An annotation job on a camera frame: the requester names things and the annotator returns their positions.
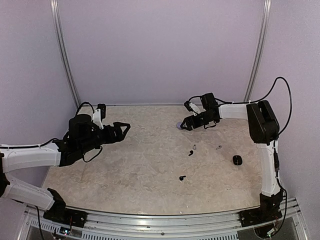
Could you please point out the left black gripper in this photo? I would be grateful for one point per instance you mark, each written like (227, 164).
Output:
(119, 136)

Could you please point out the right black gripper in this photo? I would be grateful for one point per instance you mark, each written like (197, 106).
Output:
(191, 122)

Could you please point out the lilac earbud charging case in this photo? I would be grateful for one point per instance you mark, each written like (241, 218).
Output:
(178, 125)

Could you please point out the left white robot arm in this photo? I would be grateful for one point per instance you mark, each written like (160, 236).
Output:
(85, 133)

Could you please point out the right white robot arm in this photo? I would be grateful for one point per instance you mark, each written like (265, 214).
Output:
(264, 131)

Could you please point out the black earbud charging case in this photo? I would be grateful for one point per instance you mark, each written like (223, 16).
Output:
(237, 160)

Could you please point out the black earbud near front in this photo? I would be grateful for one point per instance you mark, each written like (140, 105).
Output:
(181, 178)

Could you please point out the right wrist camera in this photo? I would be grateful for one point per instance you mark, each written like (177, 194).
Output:
(191, 107)

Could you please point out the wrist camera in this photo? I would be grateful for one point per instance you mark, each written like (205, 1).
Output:
(99, 114)
(191, 107)

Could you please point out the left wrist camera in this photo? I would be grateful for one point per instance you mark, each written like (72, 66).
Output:
(99, 114)

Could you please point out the front aluminium rail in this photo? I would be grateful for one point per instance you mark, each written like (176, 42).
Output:
(225, 225)

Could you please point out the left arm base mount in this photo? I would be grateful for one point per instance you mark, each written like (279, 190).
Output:
(59, 213)

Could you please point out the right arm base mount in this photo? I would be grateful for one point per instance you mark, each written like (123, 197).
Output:
(260, 215)

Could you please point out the left aluminium frame post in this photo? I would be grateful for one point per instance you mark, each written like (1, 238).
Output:
(54, 5)

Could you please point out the aluminium frame post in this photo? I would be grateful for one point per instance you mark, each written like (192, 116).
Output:
(259, 49)
(54, 5)

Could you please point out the right aluminium frame post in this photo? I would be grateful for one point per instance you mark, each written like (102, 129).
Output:
(259, 49)

